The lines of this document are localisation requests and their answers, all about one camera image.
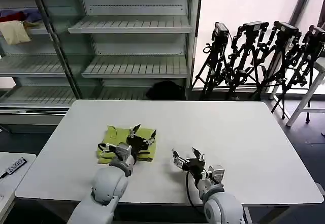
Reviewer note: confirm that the grey rack with cloths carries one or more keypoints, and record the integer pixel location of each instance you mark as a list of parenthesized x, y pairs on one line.
[(33, 64)]

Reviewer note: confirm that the large white table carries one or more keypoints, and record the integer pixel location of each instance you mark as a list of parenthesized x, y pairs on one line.
[(228, 137)]

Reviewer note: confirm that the lime green shirt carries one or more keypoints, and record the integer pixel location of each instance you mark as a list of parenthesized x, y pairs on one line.
[(111, 135)]

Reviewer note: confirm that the small white side table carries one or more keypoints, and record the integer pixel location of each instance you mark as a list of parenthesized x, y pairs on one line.
[(12, 183)]

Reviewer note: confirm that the white stool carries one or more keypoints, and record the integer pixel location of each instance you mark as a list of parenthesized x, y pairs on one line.
[(322, 65)]

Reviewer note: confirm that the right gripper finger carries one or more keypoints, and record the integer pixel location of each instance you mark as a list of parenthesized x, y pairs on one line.
[(179, 161), (199, 156)]

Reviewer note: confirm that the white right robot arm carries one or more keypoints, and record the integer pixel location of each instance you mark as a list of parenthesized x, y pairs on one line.
[(221, 206)]

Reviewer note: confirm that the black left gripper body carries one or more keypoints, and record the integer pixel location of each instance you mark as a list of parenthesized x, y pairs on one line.
[(135, 144)]

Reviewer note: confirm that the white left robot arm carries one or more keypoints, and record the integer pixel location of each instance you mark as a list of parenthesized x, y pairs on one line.
[(109, 183)]

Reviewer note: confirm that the black bag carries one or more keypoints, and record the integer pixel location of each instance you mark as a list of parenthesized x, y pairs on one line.
[(165, 90)]

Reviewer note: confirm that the white empty display shelf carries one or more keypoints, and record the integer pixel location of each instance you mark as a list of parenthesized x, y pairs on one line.
[(137, 64)]

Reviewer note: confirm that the black label plate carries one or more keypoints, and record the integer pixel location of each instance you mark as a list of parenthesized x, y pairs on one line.
[(15, 166)]

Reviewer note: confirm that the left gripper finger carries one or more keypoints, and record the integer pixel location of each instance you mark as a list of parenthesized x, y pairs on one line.
[(151, 137), (134, 130)]

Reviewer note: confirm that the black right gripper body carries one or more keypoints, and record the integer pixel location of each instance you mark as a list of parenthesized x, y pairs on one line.
[(195, 168)]

